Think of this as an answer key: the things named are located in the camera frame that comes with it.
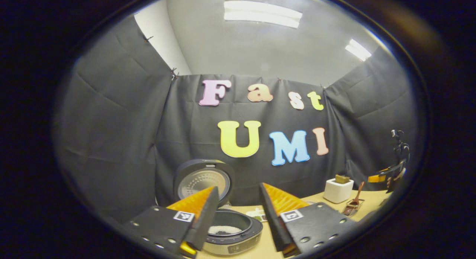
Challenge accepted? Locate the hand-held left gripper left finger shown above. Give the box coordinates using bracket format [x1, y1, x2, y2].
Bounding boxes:
[121, 186, 221, 258]

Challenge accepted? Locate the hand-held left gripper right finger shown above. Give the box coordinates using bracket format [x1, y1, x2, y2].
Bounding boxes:
[259, 182, 357, 258]

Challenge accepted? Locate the white rice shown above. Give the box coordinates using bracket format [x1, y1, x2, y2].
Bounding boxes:
[208, 226, 242, 236]

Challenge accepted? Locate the brown wooden spoon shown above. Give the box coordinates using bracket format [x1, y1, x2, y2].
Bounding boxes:
[350, 182, 366, 208]

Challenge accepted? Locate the black silver rice cooker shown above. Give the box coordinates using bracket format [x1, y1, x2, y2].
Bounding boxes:
[174, 159, 263, 256]

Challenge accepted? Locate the white chopstick holder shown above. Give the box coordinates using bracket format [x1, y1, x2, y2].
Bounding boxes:
[323, 175, 354, 204]

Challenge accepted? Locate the white divided bean dish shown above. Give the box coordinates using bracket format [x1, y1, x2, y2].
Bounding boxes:
[245, 208, 267, 222]

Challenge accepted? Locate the small ceiling light panel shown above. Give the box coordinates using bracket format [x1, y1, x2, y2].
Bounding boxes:
[345, 39, 372, 61]

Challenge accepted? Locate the black backdrop cloth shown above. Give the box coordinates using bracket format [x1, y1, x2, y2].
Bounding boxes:
[54, 15, 419, 224]

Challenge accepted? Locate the large ceiling light panel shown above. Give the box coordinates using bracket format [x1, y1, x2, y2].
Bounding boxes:
[223, 0, 303, 29]

